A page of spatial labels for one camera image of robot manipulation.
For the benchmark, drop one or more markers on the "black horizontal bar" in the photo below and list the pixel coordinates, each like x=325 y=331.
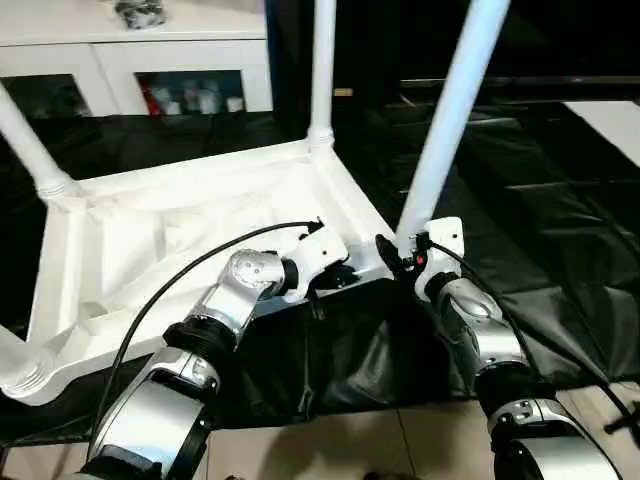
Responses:
x=550 y=82

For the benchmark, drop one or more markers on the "dark object on cabinet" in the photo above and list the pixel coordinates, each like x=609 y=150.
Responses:
x=140 y=12

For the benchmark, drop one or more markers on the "small yellow label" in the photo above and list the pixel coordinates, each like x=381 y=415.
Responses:
x=343 y=92

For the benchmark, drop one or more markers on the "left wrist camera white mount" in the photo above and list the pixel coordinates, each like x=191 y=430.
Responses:
x=320 y=250

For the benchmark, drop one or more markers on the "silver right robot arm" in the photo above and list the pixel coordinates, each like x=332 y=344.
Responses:
x=480 y=320

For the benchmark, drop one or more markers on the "red white bottle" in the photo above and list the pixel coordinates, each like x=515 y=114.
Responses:
x=151 y=100

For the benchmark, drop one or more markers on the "dark brown round object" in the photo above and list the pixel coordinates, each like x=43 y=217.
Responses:
x=233 y=476

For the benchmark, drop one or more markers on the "black backdrop cloth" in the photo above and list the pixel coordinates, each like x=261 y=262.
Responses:
x=550 y=35

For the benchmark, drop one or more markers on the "small white jar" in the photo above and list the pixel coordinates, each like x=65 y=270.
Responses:
x=234 y=105

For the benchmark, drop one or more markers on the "white plastic table leg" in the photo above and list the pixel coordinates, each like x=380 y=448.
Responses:
x=322 y=75
x=450 y=110
x=17 y=350
x=30 y=145

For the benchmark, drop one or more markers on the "black glossy mat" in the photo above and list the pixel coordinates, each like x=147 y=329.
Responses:
x=525 y=210

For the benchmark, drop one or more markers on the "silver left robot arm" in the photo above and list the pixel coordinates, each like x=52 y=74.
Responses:
x=240 y=280

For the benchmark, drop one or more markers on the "white glass-door cabinet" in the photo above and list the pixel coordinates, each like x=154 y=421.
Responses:
x=175 y=55

